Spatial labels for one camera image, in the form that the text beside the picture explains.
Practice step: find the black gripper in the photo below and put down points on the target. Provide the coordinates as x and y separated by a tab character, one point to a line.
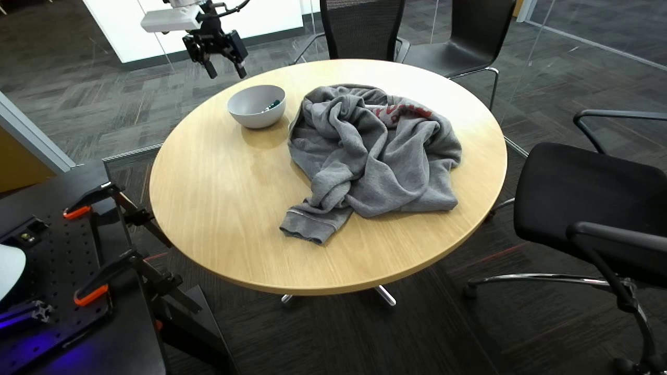
217	39

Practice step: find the teal and black marker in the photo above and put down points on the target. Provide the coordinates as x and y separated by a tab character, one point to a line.
270	106

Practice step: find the white round bowl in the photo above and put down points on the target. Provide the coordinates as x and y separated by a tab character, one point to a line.
250	116

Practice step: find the round wooden table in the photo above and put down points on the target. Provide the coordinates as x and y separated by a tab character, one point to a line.
230	208

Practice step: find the black mesh office chair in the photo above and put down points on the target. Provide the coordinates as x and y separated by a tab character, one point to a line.
362	28
471	28
591	193

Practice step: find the grey crumpled sweatshirt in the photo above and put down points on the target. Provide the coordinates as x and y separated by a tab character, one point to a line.
376	158

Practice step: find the black robot cart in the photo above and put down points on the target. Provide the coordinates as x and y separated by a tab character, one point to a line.
137	340

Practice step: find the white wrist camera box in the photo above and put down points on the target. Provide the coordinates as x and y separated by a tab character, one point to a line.
169	19

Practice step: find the black base mounting bracket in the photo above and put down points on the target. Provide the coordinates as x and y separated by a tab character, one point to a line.
24	231
24	313

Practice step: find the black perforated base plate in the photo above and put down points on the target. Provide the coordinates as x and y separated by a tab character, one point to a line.
62	277

